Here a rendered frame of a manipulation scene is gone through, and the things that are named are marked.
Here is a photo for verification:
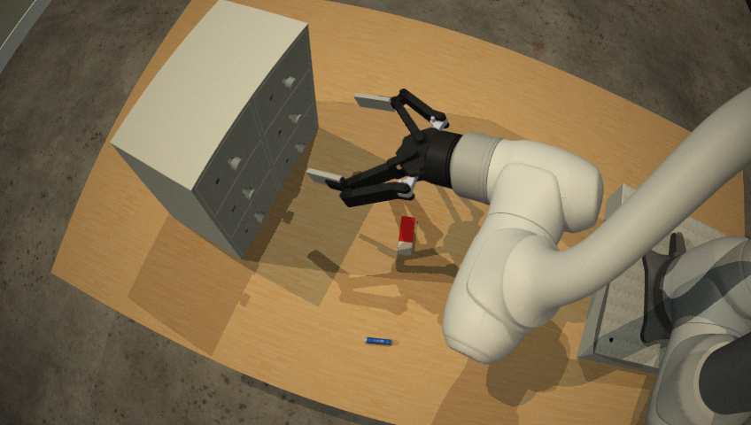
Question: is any small grey chest of drawers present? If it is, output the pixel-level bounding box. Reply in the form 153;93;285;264
110;0;319;259

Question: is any blue aaa battery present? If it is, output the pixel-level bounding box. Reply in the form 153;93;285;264
364;337;391;345

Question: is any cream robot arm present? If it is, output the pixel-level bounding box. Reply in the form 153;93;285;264
442;87;751;425

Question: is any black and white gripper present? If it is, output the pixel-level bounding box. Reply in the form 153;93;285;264
306;89;463;207

